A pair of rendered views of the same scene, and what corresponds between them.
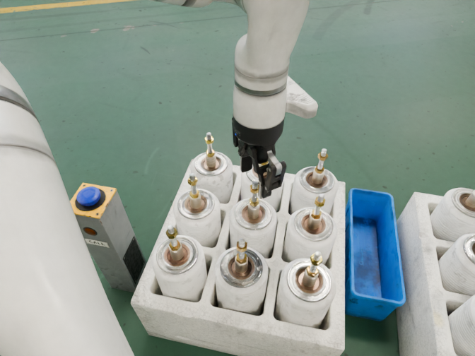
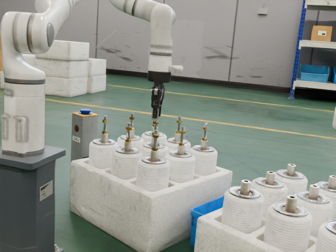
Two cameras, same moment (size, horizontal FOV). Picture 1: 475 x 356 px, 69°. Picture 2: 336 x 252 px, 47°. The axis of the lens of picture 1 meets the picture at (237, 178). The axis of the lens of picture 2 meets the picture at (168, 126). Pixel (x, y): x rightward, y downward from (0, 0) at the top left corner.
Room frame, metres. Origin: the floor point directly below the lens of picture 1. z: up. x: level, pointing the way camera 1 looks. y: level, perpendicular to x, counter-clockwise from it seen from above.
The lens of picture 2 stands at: (-0.66, -0.70, 0.58)
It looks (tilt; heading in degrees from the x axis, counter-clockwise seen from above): 12 degrees down; 30
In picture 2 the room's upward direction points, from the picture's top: 5 degrees clockwise
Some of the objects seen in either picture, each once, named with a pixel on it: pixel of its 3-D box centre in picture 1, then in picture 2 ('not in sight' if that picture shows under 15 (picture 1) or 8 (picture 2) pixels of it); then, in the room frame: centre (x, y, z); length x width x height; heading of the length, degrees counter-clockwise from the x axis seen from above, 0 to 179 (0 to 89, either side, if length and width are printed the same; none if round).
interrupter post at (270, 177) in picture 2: not in sight; (270, 178); (0.32, -0.45, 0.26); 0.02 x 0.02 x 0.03
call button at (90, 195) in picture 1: (89, 197); (85, 112); (0.39, 0.27, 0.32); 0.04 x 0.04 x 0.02
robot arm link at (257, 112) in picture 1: (271, 91); (166, 61); (0.41, -0.05, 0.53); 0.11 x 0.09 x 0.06; 116
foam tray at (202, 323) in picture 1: (251, 255); (150, 190); (0.40, -0.03, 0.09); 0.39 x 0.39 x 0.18; 78
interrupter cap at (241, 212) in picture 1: (253, 214); (154, 145); (0.40, -0.03, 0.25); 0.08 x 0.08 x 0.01
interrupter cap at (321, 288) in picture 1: (309, 280); (154, 160); (0.26, -0.12, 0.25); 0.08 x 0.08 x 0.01
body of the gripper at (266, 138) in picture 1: (257, 133); (158, 83); (0.40, -0.03, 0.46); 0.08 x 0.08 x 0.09
